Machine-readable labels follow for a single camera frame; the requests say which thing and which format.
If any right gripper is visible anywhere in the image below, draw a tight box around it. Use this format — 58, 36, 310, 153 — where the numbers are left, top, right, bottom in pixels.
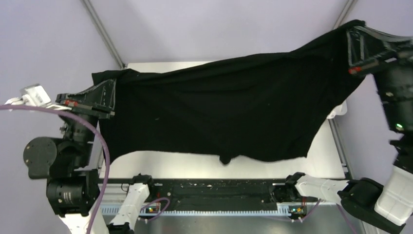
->
343, 21, 413, 130

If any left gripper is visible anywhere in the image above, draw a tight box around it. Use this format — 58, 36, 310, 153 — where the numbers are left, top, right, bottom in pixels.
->
56, 73, 117, 163

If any black t shirt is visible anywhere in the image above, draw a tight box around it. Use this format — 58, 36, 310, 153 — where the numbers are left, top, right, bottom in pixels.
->
92, 20, 365, 164

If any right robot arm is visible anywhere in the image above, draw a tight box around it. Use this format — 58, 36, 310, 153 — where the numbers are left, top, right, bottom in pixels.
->
285, 26, 413, 234

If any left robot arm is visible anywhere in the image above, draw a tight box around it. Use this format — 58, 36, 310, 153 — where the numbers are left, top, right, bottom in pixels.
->
21, 79, 156, 234

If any white plastic laundry basket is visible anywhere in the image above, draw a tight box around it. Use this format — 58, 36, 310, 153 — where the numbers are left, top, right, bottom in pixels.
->
327, 101, 348, 119

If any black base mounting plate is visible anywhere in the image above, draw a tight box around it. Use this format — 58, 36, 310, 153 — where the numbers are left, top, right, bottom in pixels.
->
127, 178, 319, 214

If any right corner metal post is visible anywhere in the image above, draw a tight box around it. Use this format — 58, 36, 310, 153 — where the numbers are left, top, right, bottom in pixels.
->
332, 0, 358, 30

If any corner metal post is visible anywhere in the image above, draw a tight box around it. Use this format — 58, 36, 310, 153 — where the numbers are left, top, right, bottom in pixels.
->
80, 0, 125, 69
332, 0, 358, 30

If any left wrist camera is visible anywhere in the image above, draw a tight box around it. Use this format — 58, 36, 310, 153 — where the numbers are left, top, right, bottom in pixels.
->
5, 84, 52, 107

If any left corner metal post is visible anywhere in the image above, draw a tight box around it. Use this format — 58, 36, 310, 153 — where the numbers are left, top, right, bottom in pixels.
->
80, 0, 125, 69

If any aluminium frame rail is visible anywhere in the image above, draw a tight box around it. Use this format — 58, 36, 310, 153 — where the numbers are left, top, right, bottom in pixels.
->
69, 182, 381, 234

